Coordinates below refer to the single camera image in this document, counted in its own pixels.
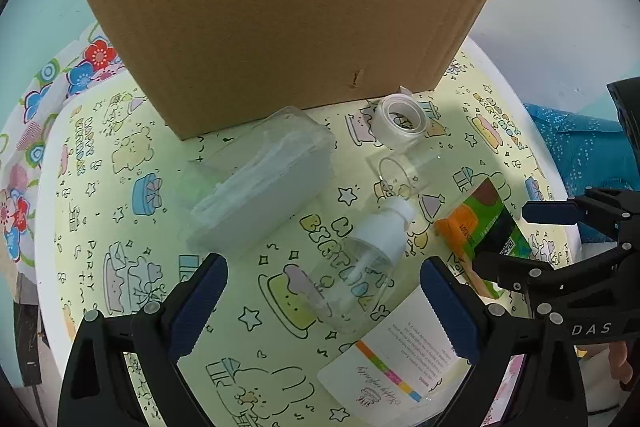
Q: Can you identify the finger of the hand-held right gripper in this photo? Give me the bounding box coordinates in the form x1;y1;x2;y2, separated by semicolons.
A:
472;249;557;303
521;189;640;243

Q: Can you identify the floral printed cloth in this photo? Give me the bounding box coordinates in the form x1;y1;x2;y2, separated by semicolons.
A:
0;22;132;278

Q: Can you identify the yellow cartoon printed tablecloth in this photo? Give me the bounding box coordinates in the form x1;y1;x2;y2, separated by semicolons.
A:
35;39;583;427

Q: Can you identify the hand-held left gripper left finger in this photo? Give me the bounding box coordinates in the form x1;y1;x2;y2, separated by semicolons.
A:
57;252;231;427

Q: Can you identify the brown cardboard box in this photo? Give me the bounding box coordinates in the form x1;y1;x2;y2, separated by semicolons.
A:
67;0;516;140

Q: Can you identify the person's right hand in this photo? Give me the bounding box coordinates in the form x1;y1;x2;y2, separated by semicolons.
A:
606;341;635;394

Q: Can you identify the clear tape roll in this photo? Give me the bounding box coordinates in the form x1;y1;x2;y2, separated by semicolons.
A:
375;89;427;150

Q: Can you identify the blue dotted cloth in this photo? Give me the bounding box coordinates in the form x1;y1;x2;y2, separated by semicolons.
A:
522;103;640;243

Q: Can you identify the green and orange packet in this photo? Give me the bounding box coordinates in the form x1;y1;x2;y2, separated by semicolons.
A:
434;174;533;300

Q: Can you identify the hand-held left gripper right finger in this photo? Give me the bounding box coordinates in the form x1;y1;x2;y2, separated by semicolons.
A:
420;256;583;427

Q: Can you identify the white card with coloured stripe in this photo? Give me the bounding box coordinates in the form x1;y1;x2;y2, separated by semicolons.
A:
317;292;473;420

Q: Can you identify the dark wooden furniture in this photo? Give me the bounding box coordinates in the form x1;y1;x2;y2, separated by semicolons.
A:
14;276;67;389

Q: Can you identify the clear spray bottle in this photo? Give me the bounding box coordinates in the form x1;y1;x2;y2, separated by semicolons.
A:
305;197;416;335

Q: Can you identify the clear pack of white wipes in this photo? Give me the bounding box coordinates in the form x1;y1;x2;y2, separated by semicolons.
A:
182;106;336;255

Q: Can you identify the pink printed cloth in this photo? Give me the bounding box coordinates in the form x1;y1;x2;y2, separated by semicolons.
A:
492;354;532;427

